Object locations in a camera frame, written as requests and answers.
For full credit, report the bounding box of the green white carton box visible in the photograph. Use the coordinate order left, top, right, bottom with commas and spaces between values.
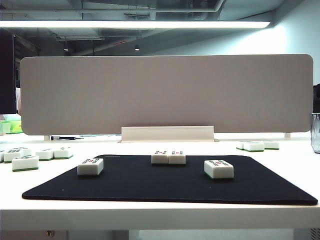
0, 119, 23, 135

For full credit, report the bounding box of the black slim screwdriver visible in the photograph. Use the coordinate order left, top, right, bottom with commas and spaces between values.
50, 135, 85, 141

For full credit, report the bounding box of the beige fabric desk partition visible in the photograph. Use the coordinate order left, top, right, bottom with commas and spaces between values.
19, 53, 315, 136

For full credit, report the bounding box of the clear faceted drinking glass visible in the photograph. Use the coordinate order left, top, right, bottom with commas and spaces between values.
310, 112, 320, 154

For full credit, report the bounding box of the red-centred bamboo mahjong tile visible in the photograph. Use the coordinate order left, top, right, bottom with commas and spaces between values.
76, 157, 105, 177
151, 150, 170, 165
168, 150, 187, 166
203, 159, 235, 180

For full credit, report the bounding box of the beige cable tray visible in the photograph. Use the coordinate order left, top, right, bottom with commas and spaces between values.
117, 125, 220, 144

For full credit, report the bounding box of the black rectangular mat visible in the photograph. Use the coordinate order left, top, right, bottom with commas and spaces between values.
21, 154, 319, 206

